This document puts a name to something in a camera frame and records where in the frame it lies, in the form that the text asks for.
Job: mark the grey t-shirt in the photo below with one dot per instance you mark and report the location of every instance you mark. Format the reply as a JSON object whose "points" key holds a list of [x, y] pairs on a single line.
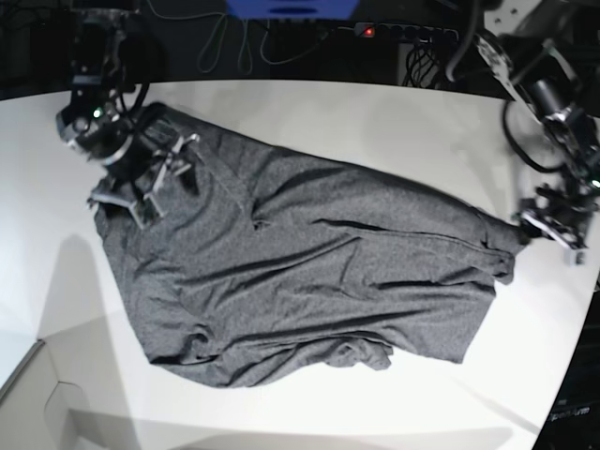
{"points": [[268, 260]]}

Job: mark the black power strip red light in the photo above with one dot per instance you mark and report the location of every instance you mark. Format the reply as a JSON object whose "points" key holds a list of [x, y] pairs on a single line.
{"points": [[404, 32]]}

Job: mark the blue box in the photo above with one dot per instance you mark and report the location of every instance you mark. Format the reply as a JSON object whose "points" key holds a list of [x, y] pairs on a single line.
{"points": [[292, 9]]}

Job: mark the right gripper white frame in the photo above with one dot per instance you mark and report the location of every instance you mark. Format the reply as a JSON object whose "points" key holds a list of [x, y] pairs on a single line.
{"points": [[134, 181]]}

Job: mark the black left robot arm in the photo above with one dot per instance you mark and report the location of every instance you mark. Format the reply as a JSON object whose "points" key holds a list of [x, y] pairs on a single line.
{"points": [[517, 42]]}

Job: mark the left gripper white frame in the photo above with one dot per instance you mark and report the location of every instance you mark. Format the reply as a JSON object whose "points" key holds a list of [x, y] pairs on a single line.
{"points": [[558, 221]]}

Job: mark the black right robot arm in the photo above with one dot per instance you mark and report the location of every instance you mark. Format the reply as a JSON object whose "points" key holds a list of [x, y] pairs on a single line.
{"points": [[113, 59]]}

